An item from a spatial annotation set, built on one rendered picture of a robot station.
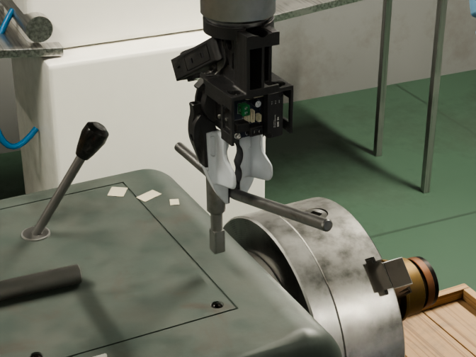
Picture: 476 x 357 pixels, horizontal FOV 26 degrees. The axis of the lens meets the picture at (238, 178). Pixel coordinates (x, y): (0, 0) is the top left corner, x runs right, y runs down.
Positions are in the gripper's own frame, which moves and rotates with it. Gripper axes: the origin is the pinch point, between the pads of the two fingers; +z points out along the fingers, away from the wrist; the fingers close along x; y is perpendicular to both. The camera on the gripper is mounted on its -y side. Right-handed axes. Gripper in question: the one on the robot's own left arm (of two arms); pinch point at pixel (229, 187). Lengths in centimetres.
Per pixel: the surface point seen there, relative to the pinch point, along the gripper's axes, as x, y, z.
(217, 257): 1.3, -5.7, 12.2
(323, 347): 4.1, 13.5, 14.1
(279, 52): 185, -303, 110
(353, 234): 21.3, -6.4, 14.9
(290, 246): 12.4, -7.2, 14.7
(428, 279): 36.3, -8.5, 27.3
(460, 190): 204, -192, 137
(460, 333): 54, -20, 49
